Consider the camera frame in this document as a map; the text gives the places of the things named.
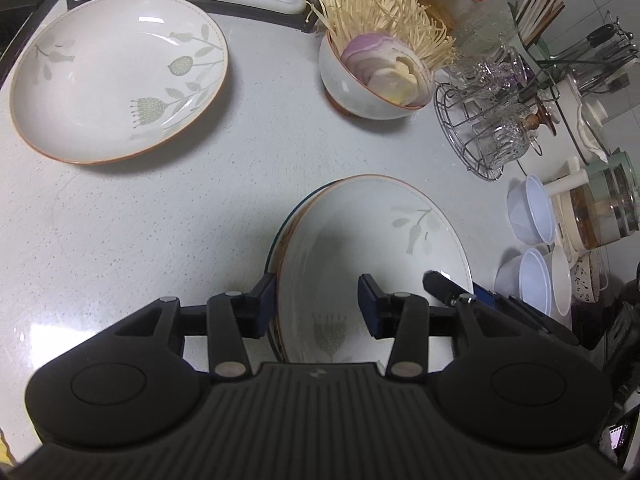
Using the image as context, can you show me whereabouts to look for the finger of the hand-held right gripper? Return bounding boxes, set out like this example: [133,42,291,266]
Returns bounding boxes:
[472,284,512,312]
[422,270,475,308]

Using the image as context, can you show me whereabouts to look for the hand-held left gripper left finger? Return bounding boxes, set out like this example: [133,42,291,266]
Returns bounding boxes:
[114,274,277,380]

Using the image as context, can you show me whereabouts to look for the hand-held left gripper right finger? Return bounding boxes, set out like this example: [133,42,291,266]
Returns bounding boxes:
[357,274,523,380]

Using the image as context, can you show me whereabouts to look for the white plate orange rim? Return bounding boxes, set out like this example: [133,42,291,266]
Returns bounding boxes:
[267,182,321,361]

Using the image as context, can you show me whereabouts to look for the white floral plate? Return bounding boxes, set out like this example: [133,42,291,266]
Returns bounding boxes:
[10,0,230,165]
[275,175,473,364]

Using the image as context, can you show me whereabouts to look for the leaf patterned bowl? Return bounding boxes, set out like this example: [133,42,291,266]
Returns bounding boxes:
[570,250,609,306]

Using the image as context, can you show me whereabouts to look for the cream kettle base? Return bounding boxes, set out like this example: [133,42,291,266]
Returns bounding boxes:
[550,192,587,261]

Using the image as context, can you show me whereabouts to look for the glass kettle green lid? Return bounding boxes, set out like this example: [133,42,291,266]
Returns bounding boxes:
[570,149,640,252]

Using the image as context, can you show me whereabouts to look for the clear patterned glass cup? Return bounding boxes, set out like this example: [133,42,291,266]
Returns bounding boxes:
[472,110,531,167]
[450,47,532,100]
[452,10,516,61]

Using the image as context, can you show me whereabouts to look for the amber glass cup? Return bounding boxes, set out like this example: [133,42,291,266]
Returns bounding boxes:
[520,102,557,137]

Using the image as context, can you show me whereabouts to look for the white bowl orange base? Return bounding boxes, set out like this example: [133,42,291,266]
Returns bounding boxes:
[319,35,435,121]

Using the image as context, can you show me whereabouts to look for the pale vegetable slices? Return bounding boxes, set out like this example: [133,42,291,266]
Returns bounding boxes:
[367,42,433,108]

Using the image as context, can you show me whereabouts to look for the sliced purple onion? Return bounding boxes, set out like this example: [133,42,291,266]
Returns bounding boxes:
[341,32,401,86]

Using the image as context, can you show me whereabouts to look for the green chopstick holder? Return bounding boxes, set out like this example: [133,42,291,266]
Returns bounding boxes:
[510,5,552,63]

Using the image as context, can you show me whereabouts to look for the enoki mushroom bunch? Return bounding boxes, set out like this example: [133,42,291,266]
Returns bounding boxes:
[305,0,456,68]

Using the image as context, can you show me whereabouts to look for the bundle of chopsticks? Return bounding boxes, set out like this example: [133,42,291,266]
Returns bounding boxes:
[510,0,567,41]

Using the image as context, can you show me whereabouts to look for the dark sink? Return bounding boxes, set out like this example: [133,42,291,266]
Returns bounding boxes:
[0,0,76,86]

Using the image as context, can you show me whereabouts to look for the metal wire cup rack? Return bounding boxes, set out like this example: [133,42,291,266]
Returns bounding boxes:
[434,50,556,182]

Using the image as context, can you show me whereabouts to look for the white cooking pot with handle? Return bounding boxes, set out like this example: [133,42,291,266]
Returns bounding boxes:
[544,75,623,198]

